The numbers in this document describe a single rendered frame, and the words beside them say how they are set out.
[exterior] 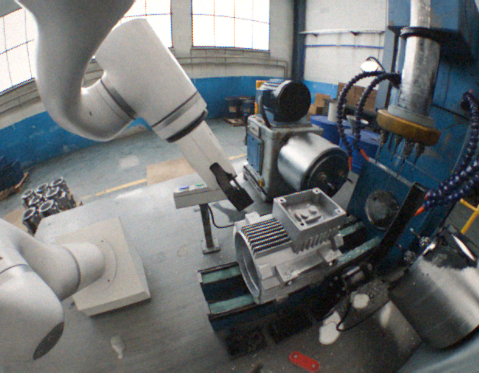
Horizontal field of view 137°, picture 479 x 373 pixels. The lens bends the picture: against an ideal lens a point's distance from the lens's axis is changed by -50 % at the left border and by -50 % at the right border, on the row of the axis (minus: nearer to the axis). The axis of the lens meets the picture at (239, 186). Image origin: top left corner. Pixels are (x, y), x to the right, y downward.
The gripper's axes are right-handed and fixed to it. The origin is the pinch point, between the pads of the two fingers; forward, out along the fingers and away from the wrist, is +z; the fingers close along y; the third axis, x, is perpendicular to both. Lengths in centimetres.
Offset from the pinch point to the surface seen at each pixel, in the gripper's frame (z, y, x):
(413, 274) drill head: 22.8, 28.4, 20.5
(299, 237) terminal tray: 8.8, 11.0, 4.7
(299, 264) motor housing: 14.3, 13.2, 1.9
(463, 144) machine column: 20, 18, 62
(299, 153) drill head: 20.7, -22.7, 23.8
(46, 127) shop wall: -167, -471, -348
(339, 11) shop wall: 12, -457, 541
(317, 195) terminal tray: 12.8, 2.7, 14.1
